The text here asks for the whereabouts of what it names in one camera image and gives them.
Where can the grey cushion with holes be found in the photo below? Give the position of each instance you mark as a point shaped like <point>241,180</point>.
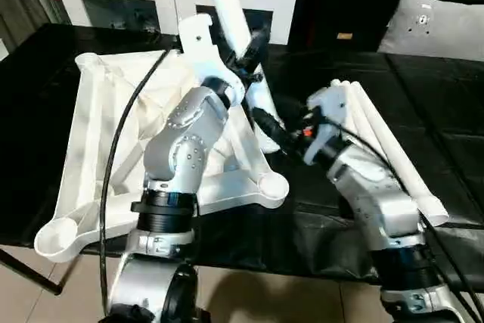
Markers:
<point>435,24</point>

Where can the white plastic table top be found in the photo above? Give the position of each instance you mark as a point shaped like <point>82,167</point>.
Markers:
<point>113,130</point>

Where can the yellow label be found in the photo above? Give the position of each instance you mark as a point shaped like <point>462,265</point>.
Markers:
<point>345,36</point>

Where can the black metal table frame leg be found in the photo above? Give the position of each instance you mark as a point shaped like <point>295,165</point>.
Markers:
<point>30,272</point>

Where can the white plastic table leg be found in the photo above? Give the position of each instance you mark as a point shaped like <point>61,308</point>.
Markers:
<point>378,134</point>
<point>361,118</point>
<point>227,5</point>
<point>416,171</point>

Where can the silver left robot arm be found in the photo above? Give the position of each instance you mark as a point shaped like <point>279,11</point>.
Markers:
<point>177,149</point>

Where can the grey curtain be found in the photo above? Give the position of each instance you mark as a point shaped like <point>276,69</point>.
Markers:
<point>19,5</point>

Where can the white plastic upturned table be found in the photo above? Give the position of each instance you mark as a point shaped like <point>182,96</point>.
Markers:
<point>435,111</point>

